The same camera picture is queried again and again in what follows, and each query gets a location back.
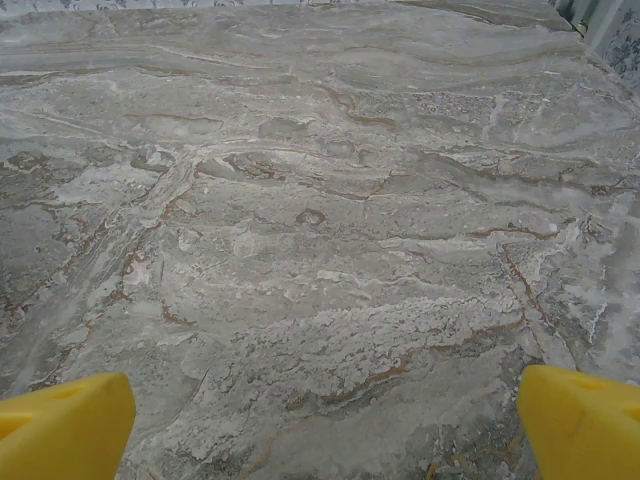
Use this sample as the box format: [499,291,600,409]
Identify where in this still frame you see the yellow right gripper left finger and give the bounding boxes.
[0,371,137,480]

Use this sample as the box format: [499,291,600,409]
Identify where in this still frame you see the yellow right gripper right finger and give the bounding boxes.
[516,363,640,480]

